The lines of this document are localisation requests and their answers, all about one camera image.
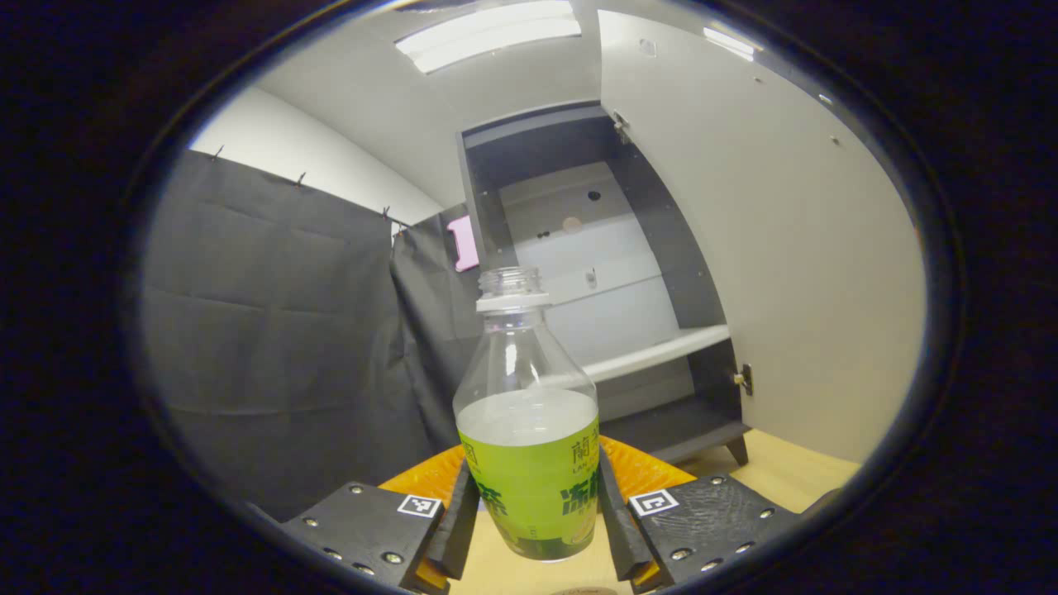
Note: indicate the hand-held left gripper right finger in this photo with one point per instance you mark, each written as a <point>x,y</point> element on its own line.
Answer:
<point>620,529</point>

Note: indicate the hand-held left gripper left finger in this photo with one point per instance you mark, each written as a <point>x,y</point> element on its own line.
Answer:
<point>459,529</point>

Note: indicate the clear bottle green label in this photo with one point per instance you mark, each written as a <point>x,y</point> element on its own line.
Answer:
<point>529,487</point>

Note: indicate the beige cabinet door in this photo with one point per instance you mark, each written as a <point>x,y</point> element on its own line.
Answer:
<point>785,248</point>

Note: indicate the white cabinet shelf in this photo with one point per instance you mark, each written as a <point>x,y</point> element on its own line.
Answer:
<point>661,351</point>

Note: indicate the metal door hinge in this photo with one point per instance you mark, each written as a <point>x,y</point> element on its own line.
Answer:
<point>620,126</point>
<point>744,378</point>

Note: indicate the black backdrop cloth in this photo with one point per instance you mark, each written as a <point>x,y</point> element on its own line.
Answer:
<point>430,330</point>
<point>264,330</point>

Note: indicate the long ceiling light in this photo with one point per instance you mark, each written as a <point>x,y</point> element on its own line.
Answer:
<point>488,35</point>
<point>729,41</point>

